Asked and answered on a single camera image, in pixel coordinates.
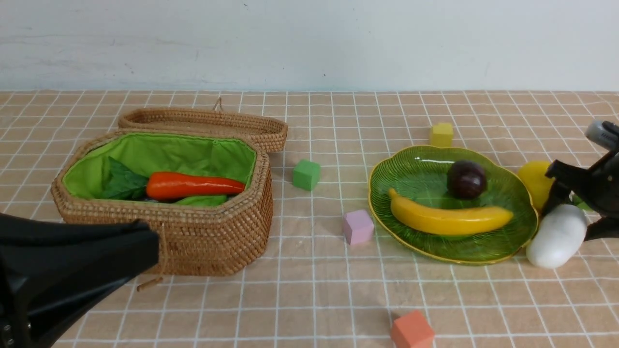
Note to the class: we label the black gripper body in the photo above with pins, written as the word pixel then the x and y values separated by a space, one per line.
pixel 597 186

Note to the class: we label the white toy radish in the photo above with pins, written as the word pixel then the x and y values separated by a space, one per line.
pixel 560 235

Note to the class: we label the yellow toy lemon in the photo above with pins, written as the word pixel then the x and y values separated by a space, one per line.
pixel 532 174

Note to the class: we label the dark purple toy mangosteen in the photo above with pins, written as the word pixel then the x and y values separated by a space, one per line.
pixel 466 180

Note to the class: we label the yellow toy banana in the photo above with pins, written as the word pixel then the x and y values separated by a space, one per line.
pixel 447 222

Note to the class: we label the orange toy carrot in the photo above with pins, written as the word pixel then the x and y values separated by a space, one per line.
pixel 124 184

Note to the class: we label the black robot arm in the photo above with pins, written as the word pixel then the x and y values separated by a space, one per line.
pixel 58 275

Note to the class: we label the yellow foam cube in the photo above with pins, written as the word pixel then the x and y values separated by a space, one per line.
pixel 441 135

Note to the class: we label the green leaf-shaped glass plate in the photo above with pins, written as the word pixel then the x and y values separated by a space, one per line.
pixel 419 173

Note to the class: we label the orange foam cube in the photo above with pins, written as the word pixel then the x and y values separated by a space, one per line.
pixel 412 331

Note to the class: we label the pink foam cube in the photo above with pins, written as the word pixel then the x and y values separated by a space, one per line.
pixel 358 227

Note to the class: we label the green foam cube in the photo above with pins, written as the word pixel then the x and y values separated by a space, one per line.
pixel 306 175

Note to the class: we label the woven rattan basket lid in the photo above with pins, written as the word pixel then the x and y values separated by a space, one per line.
pixel 268 133

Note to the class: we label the woven rattan basket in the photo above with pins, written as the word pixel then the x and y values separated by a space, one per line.
pixel 196 240

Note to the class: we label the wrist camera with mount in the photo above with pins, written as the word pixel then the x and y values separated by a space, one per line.
pixel 604 133

